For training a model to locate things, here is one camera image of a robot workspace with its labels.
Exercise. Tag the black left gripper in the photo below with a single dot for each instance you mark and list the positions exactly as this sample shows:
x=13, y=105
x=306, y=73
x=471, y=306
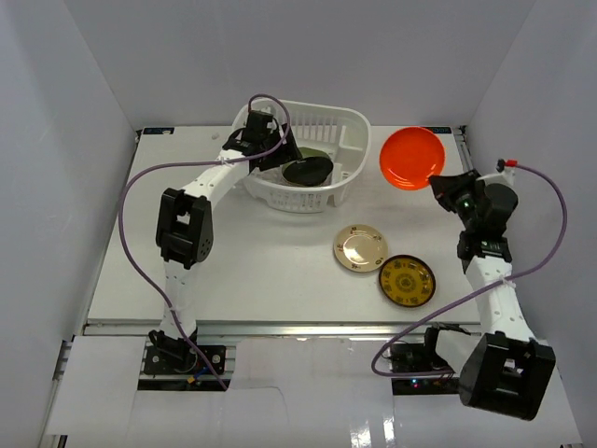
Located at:
x=284, y=152

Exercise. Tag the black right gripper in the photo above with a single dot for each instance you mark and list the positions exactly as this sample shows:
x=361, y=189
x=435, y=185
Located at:
x=446, y=188

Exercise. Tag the green square panda plate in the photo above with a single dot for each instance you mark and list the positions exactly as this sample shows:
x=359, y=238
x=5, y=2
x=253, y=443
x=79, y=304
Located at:
x=307, y=152

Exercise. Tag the orange round plate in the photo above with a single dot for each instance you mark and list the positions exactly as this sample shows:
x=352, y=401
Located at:
x=409, y=156

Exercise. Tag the black round plate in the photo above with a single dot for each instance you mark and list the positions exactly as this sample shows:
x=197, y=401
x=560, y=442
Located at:
x=308, y=172

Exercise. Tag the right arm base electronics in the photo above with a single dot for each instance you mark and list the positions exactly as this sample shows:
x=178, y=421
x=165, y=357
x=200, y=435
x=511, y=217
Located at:
x=434, y=365

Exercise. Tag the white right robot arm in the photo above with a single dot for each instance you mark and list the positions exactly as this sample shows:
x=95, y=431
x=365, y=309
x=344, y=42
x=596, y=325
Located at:
x=505, y=370

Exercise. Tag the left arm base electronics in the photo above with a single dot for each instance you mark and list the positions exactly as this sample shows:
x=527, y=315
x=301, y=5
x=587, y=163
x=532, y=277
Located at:
x=157, y=374

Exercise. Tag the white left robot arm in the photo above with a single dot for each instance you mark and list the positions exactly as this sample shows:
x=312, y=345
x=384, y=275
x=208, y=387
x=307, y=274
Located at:
x=185, y=231

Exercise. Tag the right blue corner label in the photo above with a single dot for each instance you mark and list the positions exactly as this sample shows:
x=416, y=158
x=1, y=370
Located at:
x=441, y=130

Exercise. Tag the blue corner label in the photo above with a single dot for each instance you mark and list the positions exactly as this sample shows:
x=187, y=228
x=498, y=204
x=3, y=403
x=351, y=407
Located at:
x=441, y=130
x=158, y=130

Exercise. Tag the white plastic dish basket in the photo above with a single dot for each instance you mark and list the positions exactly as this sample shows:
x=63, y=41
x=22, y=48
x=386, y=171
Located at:
x=342, y=133

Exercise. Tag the brown yellow round plate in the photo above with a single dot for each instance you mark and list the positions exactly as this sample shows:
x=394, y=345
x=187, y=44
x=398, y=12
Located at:
x=407, y=281

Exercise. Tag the left blue corner label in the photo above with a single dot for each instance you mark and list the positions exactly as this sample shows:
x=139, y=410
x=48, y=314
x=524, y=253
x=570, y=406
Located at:
x=158, y=130

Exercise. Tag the beige round calligraphy plate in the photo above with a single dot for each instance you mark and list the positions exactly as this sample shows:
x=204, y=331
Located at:
x=360, y=248

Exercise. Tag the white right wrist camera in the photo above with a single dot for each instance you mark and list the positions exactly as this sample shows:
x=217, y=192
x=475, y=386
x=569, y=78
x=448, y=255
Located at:
x=503, y=175

